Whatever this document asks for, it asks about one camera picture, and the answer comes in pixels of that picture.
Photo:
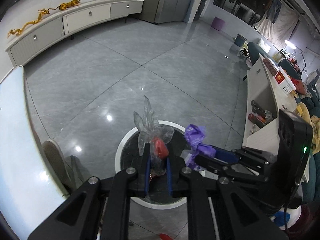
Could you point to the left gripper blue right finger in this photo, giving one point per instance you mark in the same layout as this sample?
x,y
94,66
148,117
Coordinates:
x,y
169,177

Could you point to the red white box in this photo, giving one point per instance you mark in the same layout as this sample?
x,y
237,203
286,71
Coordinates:
x,y
284,81

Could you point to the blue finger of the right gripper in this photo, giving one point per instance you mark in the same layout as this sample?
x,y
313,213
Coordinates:
x,y
225,156

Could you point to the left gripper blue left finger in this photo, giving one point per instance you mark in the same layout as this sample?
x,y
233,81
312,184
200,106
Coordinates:
x,y
147,168

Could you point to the large purple plastic bag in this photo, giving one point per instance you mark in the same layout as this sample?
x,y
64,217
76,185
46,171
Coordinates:
x,y
194,136

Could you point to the clear plastic bag red contents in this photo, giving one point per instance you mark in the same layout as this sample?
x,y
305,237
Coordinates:
x,y
151,132

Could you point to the white tv cabinet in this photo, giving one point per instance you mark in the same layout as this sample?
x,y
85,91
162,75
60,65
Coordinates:
x,y
60,25

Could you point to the grey blue bucket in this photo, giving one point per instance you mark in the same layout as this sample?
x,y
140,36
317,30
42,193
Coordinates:
x,y
238,42

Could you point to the white side shelf unit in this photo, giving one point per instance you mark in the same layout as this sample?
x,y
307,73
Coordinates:
x,y
264,90

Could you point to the golden dragon ornament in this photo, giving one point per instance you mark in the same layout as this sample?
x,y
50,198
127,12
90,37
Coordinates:
x,y
41,14

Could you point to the gloved right hand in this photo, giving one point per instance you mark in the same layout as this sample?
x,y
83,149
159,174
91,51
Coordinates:
x,y
288,217

